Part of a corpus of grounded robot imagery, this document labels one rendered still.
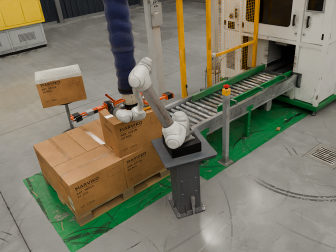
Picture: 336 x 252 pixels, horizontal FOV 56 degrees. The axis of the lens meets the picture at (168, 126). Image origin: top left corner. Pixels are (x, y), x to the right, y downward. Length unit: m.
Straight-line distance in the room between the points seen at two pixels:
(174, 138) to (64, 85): 2.32
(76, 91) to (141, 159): 1.59
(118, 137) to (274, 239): 1.77
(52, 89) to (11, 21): 5.87
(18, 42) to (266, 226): 8.76
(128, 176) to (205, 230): 0.99
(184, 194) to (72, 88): 2.25
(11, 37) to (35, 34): 0.67
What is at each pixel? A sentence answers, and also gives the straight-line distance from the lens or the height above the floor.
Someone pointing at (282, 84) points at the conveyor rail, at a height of 0.56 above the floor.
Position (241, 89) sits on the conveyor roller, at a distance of 4.70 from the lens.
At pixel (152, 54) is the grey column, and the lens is 4.71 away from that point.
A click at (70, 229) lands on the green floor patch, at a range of 3.54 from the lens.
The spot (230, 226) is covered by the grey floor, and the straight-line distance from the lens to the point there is 3.31.
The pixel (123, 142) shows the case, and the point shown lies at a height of 0.71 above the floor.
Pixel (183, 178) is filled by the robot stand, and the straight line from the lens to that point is 3.11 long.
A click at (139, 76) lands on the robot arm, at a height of 1.59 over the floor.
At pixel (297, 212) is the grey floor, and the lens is 3.55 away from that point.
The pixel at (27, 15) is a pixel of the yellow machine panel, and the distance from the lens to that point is 10.37.
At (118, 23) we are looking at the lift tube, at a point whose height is 1.86.
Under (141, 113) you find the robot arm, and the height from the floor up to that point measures 1.08.
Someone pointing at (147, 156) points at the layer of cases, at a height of 0.42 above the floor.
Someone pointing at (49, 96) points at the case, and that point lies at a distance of 4.61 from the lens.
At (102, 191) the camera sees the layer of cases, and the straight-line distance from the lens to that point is 3.41.
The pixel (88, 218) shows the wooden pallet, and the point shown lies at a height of 0.05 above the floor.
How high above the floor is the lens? 2.44
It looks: 30 degrees down
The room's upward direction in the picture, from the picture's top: 5 degrees counter-clockwise
